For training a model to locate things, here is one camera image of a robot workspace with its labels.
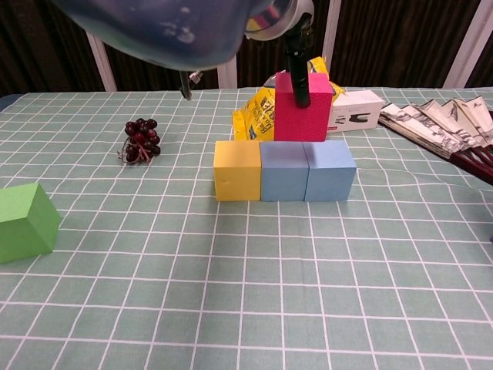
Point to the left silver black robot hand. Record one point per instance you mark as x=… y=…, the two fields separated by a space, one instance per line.
x=300 y=77

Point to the pink-red foam cube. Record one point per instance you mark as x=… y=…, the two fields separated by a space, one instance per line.
x=304 y=123

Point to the light blue foam cube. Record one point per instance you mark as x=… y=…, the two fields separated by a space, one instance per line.
x=331 y=181
x=283 y=177

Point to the yellow foam cube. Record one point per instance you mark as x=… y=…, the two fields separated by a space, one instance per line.
x=237 y=177

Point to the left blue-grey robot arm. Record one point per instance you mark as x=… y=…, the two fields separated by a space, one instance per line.
x=161 y=27

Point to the yellow snack bag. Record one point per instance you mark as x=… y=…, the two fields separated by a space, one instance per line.
x=254 y=115

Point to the small white cardboard box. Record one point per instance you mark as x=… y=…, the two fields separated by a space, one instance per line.
x=358 y=112

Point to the dark pleated curtain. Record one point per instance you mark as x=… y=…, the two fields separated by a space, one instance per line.
x=385 y=42

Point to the painted paper folding fan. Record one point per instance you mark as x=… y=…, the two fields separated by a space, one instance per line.
x=443 y=123

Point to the dark red grape bunch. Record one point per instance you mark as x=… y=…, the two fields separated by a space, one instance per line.
x=142 y=138

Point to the green checked tablecloth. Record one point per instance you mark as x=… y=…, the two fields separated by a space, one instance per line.
x=231 y=300

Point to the blue table cover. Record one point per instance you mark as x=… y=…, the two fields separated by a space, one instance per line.
x=5 y=102

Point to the green foam cube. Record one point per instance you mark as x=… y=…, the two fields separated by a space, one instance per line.
x=19 y=231

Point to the white frame post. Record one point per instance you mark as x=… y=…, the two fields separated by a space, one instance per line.
x=227 y=77
x=471 y=42
x=330 y=34
x=102 y=65

